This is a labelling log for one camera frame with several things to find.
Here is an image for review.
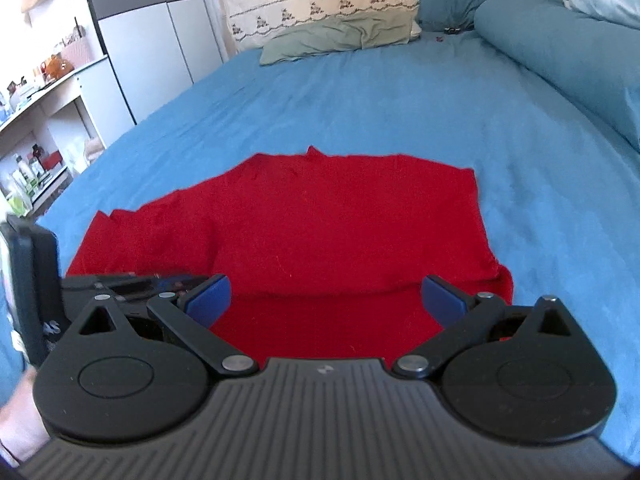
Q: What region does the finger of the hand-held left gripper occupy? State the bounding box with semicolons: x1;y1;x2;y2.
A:
61;273;211;307

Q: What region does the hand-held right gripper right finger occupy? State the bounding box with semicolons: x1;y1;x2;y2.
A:
392;275;590;379

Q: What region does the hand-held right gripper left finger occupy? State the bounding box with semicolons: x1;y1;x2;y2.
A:
60;274;259;377

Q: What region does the red knit sweater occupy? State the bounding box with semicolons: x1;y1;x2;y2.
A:
66;145;514;361

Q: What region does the person's left forearm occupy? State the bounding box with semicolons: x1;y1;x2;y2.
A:
0;365;51;467

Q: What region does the group of toiletry bottles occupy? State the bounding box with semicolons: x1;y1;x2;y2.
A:
0;144;48;216

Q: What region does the red box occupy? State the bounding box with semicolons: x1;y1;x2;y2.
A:
39;150;66;176

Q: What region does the white shelf desk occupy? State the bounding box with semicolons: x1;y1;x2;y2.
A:
0;55;137;221

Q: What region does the orange plush toy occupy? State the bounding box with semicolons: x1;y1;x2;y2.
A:
42;55;76;82

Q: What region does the blue bed sheet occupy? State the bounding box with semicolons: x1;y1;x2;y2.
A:
0;30;640;466

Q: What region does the pink basket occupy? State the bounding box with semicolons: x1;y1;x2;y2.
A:
60;37;94;68

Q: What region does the white and grey wardrobe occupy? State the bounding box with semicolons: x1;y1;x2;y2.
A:
81;0;224;126

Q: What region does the teal duvet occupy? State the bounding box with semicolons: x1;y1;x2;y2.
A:
473;0;640;153

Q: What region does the green pillow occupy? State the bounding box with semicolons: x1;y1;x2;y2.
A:
259;12;417;66

